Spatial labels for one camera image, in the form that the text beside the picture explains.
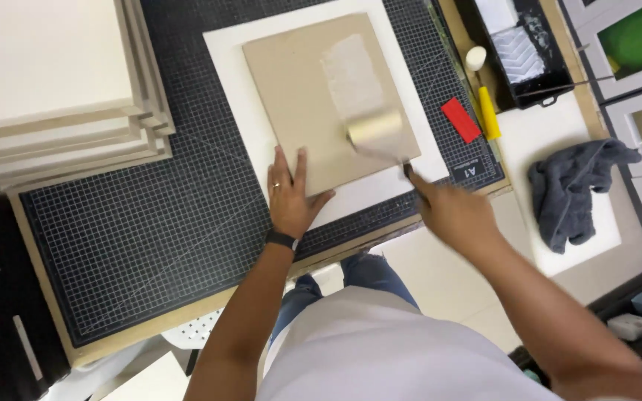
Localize black crate with items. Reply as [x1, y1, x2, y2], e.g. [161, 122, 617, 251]
[508, 267, 642, 391]

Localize white paper sheet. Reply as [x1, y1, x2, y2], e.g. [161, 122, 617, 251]
[203, 0, 450, 232]

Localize black wristband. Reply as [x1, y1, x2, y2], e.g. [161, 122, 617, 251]
[264, 229, 299, 253]

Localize brown greyboard sheet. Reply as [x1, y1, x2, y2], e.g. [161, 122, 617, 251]
[242, 12, 422, 199]

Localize white shirt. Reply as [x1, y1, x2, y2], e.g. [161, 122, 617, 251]
[254, 286, 628, 401]

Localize white flat strip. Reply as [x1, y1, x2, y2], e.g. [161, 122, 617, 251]
[12, 314, 44, 383]

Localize black glue tray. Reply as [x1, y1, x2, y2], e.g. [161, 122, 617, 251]
[455, 0, 576, 110]

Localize stack of white covered boards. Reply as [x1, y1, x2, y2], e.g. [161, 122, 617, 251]
[0, 0, 177, 193]

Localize black gridded cutting mat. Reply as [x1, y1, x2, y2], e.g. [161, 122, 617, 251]
[19, 0, 506, 349]

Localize brown base board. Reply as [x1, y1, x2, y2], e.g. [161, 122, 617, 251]
[8, 0, 515, 369]

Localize white perforated stool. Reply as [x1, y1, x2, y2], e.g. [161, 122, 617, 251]
[160, 306, 227, 351]

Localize person's left hand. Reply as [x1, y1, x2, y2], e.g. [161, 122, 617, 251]
[267, 145, 336, 241]

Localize yellow-handled small foam roller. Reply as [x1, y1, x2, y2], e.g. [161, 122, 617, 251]
[464, 46, 503, 141]

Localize glue roller with dark handle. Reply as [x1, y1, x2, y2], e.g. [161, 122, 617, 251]
[346, 108, 418, 180]

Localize grey cloth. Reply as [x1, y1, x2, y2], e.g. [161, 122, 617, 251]
[527, 138, 642, 255]

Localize red plastic scraper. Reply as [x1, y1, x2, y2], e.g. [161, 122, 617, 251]
[441, 97, 483, 144]

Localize grey glass-door cabinet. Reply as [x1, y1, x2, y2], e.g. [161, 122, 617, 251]
[558, 0, 642, 251]

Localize metal ruler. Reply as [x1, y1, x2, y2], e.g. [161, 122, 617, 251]
[424, 0, 503, 163]

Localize cream card sheet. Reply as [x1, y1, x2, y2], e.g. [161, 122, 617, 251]
[90, 351, 191, 401]

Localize person's right hand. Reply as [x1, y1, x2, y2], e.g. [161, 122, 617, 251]
[408, 170, 503, 257]

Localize white table sheet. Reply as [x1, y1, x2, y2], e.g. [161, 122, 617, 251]
[488, 92, 623, 278]

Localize blue jeans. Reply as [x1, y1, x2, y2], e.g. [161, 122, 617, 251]
[268, 253, 420, 347]

